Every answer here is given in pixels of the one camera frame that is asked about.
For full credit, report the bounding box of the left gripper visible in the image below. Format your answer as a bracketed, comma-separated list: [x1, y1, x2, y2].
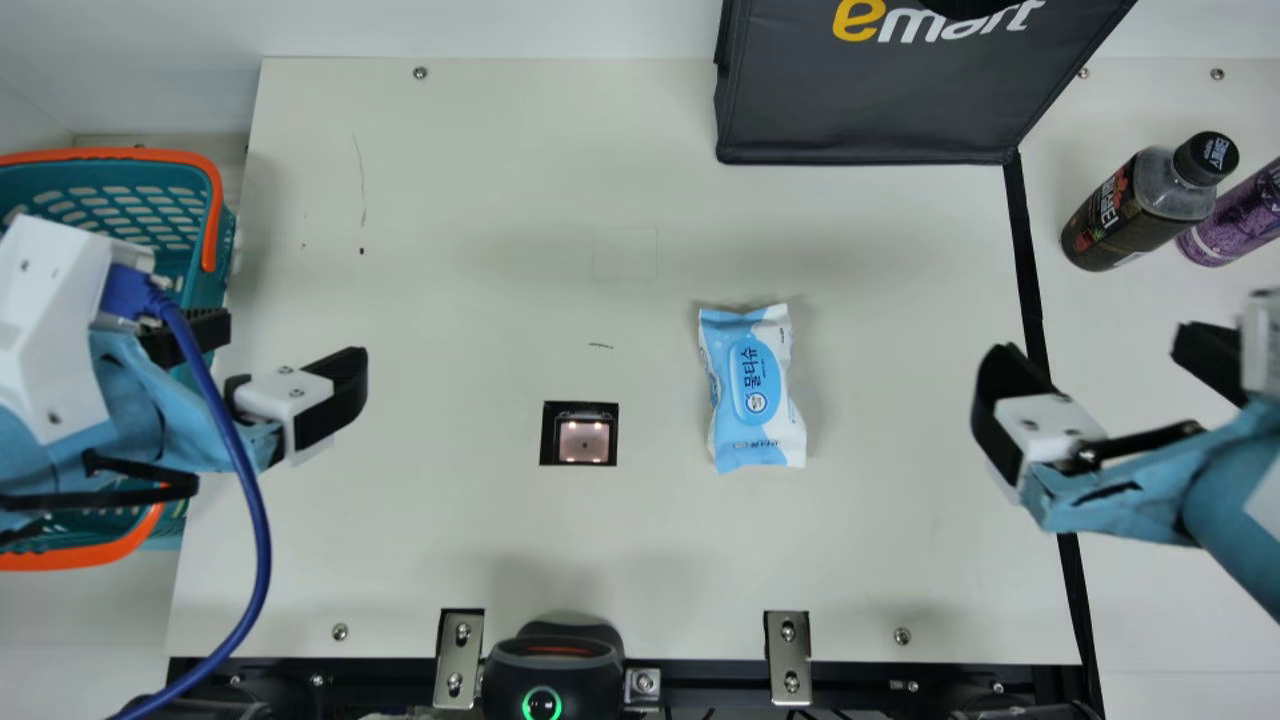
[0, 307, 370, 533]

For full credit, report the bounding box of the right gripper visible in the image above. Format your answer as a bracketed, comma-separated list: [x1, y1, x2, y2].
[970, 320, 1280, 623]

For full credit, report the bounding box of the blue white wet wipes pack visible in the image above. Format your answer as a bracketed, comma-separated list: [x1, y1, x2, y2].
[697, 303, 808, 475]

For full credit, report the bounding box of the teal shopping basket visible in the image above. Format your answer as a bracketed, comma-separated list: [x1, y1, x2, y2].
[0, 148, 239, 573]

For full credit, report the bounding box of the small square scanner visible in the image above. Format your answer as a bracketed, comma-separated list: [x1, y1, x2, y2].
[540, 402, 619, 468]

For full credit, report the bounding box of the black strip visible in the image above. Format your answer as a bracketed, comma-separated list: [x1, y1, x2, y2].
[1003, 150, 1107, 720]

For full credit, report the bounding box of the dark coffee bottle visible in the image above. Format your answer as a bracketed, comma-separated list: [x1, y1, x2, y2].
[1060, 131, 1241, 273]

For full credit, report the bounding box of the purple bottle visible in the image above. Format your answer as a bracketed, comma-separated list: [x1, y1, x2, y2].
[1176, 155, 1280, 268]

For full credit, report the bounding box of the dark grey bag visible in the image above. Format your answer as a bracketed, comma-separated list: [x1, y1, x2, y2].
[714, 0, 1139, 167]

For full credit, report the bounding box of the black device with green light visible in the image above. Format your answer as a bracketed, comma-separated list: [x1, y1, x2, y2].
[482, 620, 626, 720]

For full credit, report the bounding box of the blue cable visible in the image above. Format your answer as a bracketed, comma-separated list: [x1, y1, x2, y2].
[98, 262, 274, 720]

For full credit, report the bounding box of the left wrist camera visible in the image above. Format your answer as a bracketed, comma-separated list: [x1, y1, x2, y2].
[0, 213, 157, 447]

